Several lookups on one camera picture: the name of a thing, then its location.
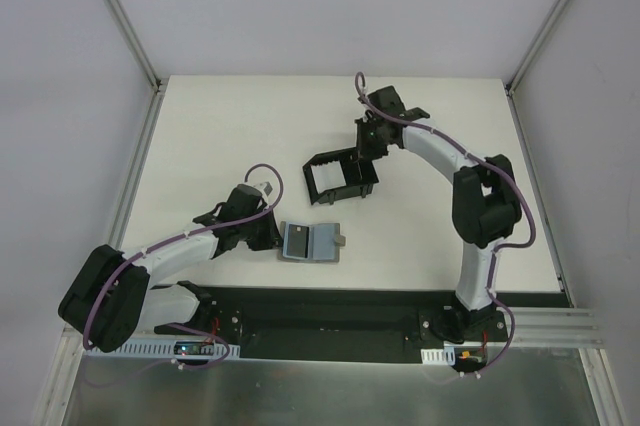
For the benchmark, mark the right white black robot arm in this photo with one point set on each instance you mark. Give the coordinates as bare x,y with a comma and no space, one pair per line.
485,208

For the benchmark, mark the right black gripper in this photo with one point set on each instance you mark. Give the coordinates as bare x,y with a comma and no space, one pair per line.
364,161

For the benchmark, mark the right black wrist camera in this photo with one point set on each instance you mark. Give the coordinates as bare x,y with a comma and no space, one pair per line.
388,101

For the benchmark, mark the right white cable duct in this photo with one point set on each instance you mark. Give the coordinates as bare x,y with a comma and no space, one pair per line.
445,356

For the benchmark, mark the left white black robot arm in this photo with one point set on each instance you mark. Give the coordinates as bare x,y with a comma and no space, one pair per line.
117,293

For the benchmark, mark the grey leather card holder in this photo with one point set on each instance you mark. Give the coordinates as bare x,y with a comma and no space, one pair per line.
325,242

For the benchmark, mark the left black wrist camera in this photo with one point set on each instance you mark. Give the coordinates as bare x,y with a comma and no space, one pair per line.
244,201

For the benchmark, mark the black plastic card box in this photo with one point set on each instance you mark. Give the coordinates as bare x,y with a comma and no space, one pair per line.
338,175

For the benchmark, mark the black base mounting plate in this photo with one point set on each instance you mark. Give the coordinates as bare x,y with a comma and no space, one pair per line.
361,347

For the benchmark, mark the white cable duct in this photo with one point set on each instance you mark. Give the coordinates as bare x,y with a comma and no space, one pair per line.
445,356
177,349

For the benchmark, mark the right aluminium frame post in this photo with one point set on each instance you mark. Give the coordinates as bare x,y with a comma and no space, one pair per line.
542,35

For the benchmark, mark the aluminium frame post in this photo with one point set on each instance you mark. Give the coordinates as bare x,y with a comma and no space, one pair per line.
542,35
132,41

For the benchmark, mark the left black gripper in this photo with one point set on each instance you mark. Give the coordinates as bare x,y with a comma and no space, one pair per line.
270,234

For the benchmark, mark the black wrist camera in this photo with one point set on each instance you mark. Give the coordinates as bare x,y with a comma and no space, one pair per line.
244,201
388,101

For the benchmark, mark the left aluminium frame post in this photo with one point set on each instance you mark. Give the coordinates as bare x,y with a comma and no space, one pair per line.
132,41

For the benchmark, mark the left white cable duct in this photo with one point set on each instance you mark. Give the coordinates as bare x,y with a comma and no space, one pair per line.
177,349

